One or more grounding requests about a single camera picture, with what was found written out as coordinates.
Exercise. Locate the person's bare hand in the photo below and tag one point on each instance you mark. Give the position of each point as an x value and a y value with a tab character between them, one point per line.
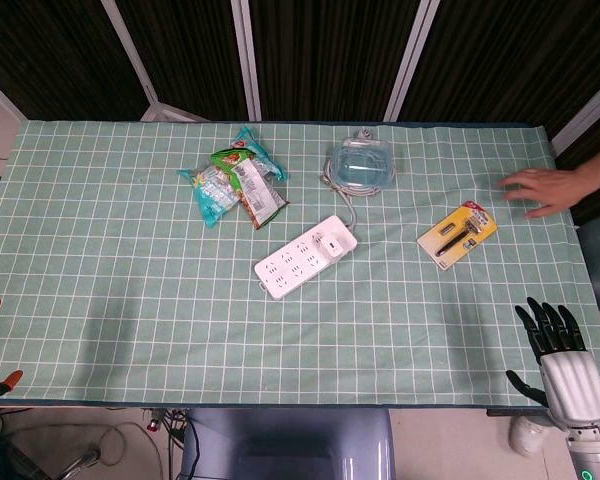
545	190

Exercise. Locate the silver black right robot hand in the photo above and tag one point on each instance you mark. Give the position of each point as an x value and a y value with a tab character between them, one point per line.
572	385

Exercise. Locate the white charger block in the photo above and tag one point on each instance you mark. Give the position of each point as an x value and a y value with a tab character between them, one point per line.
330	246

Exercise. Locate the white power strip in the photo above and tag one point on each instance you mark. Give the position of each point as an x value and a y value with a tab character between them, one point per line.
290	265

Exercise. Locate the white shoe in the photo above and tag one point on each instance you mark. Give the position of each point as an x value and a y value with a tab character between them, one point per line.
527	437

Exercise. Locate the yellow razor blister pack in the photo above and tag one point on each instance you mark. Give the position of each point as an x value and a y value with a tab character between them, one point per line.
457	235

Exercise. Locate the green white grid tablecloth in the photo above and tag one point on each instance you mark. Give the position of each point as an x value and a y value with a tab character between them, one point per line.
130	310

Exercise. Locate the clear blue plastic box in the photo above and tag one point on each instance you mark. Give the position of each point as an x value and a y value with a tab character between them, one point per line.
362	165

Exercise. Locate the teal snack bag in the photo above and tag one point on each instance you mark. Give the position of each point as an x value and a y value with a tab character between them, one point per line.
252	142
212	197

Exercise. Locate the green orange snack bag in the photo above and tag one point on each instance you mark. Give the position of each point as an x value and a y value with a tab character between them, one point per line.
257	192

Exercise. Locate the blue-grey robot torso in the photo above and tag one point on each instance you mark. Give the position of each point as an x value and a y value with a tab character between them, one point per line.
290	445

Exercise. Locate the white partition frame bar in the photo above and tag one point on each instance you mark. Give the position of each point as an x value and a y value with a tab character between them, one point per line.
0	97
247	60
585	110
130	55
410	60

